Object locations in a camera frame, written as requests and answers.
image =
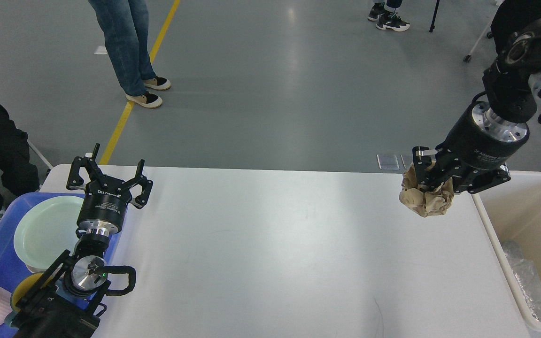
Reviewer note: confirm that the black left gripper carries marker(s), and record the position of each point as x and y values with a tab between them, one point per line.
104	206

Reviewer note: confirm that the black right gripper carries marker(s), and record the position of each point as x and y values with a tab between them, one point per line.
474	153

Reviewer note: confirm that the brown paper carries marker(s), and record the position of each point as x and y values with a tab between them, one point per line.
429	203

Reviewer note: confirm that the light green plate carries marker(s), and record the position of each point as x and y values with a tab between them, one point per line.
47	228

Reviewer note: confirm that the silver foil bag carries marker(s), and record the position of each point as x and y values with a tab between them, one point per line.
527	276

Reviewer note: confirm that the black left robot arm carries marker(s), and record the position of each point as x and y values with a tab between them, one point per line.
65	301

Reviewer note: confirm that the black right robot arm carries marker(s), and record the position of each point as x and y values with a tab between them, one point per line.
513	82

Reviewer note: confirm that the beige plastic bin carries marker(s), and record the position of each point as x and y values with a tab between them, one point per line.
512	211

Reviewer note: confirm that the pink plate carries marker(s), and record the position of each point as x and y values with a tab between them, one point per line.
34	270

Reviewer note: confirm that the blue plastic tray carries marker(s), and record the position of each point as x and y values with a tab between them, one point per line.
12	269

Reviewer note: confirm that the black jacket on chair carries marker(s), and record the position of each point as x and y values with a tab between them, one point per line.
512	16

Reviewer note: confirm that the person in black and jeans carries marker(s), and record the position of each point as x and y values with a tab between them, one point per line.
125	24

